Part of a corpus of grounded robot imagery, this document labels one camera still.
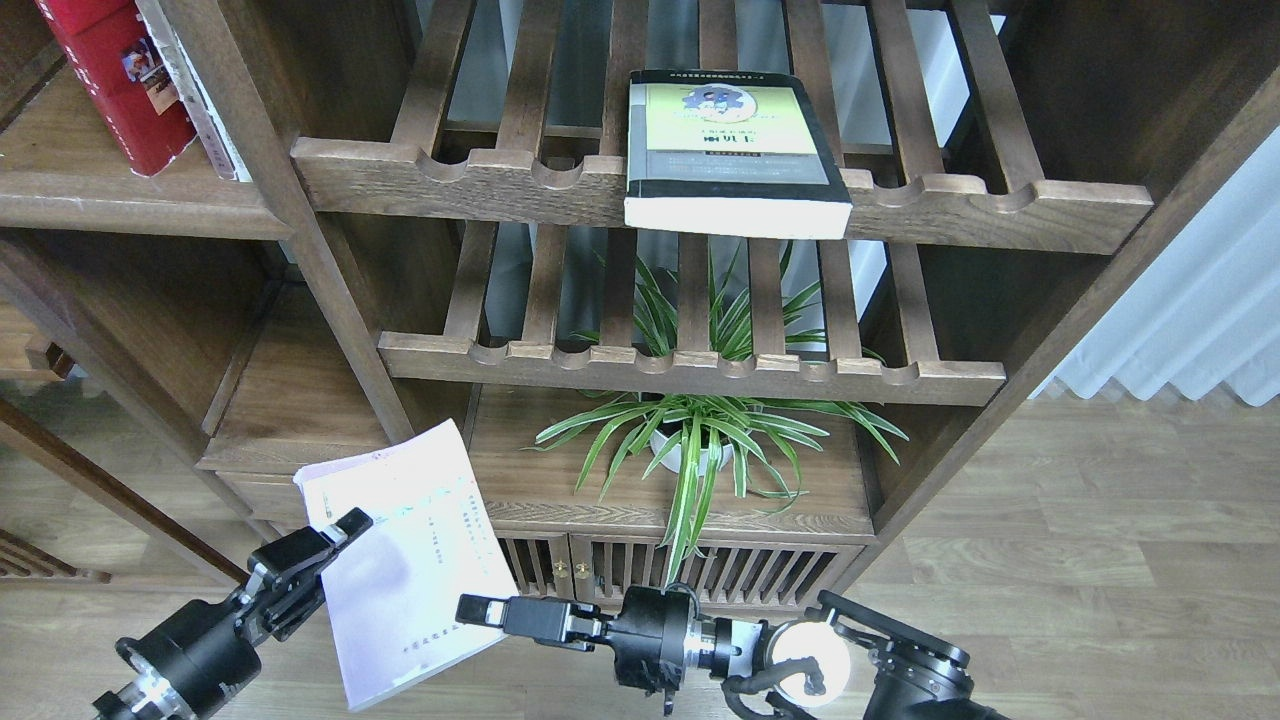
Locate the white plant pot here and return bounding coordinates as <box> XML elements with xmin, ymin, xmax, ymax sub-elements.
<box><xmin>650</xmin><ymin>425</ymin><xmax>736</xmax><ymax>475</ymax></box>

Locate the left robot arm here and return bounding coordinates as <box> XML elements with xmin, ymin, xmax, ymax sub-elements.
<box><xmin>93</xmin><ymin>509</ymin><xmax>372</xmax><ymax>719</ymax></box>

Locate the red book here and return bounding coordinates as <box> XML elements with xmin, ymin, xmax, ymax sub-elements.
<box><xmin>36</xmin><ymin>1</ymin><xmax>195</xmax><ymax>176</ymax></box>

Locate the white and purple book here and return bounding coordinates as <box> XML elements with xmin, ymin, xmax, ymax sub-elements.
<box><xmin>293</xmin><ymin>421</ymin><xmax>517</xmax><ymax>711</ymax></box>

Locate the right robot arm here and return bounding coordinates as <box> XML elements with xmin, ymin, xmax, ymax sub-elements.
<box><xmin>456</xmin><ymin>585</ymin><xmax>997</xmax><ymax>719</ymax></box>

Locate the white curtain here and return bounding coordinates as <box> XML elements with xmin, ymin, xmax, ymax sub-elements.
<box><xmin>1041</xmin><ymin>133</ymin><xmax>1279</xmax><ymax>406</ymax></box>

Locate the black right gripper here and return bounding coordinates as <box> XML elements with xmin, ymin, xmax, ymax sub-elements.
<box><xmin>456</xmin><ymin>585</ymin><xmax>716</xmax><ymax>701</ymax></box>

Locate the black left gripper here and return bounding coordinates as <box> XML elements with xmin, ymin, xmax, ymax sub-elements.
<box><xmin>115</xmin><ymin>509</ymin><xmax>372</xmax><ymax>716</ymax></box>

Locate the yellow and black book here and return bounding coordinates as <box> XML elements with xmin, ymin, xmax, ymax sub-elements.
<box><xmin>623</xmin><ymin>69</ymin><xmax>852</xmax><ymax>240</ymax></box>

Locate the dark wooden bookshelf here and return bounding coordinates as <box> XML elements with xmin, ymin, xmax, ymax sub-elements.
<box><xmin>3</xmin><ymin>1</ymin><xmax>1277</xmax><ymax>607</ymax></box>

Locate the green spider plant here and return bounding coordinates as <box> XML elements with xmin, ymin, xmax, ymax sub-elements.
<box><xmin>527</xmin><ymin>245</ymin><xmax>909</xmax><ymax>585</ymax></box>

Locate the thin white upright book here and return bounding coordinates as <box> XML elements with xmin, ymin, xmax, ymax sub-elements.
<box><xmin>136</xmin><ymin>1</ymin><xmax>252</xmax><ymax>182</ymax></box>

